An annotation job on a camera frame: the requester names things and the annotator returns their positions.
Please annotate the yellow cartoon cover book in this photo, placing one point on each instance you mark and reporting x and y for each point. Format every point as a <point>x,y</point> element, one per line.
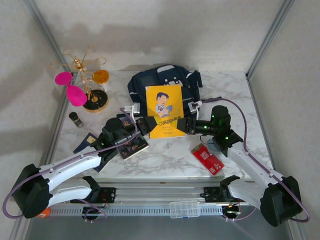
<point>165,110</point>

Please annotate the small grey blue case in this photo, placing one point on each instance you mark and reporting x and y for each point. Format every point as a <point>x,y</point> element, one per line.
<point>210,143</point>

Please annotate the dark book with portrait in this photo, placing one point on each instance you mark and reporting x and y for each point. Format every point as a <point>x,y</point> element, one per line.
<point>135,147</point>

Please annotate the navy notebook with gold label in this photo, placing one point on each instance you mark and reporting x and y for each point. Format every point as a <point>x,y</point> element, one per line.
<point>86,143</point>

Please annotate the red packet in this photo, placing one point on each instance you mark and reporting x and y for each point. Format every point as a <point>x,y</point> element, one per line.
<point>207,158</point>

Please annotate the navy blue backpack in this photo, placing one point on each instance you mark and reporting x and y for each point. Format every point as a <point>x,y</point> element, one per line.
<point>140,85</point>

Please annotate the small black bottle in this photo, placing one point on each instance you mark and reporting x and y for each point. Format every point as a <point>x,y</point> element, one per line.
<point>75,119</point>

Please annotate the pink goblet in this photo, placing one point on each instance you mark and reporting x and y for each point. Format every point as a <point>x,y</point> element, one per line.
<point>76,96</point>

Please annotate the orange goblet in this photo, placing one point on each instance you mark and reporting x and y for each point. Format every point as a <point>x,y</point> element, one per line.
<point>101,76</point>

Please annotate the clear plastic compartment box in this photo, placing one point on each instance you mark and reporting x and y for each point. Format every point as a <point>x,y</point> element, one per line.
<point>185,209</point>

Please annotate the black control board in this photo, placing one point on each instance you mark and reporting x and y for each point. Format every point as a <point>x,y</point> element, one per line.
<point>92,211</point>
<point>231,211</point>

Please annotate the orange cylinder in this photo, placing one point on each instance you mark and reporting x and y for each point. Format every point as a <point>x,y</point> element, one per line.
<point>45,213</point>

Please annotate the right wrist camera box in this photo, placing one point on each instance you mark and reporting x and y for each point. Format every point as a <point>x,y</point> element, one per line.
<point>194,106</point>

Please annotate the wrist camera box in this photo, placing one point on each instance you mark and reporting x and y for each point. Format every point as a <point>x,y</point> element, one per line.
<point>133,108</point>
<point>194,106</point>

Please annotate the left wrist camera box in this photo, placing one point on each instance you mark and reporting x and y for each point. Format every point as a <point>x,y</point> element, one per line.
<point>133,108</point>

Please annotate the aluminium side rail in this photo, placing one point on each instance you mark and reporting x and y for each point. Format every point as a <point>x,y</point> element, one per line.
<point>260,117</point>
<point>60,117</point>

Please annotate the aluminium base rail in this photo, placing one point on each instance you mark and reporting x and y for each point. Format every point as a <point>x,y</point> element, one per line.
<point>160,192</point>

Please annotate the aluminium frame post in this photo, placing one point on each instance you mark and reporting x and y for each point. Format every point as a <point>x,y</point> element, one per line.
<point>47,32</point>
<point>270,32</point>

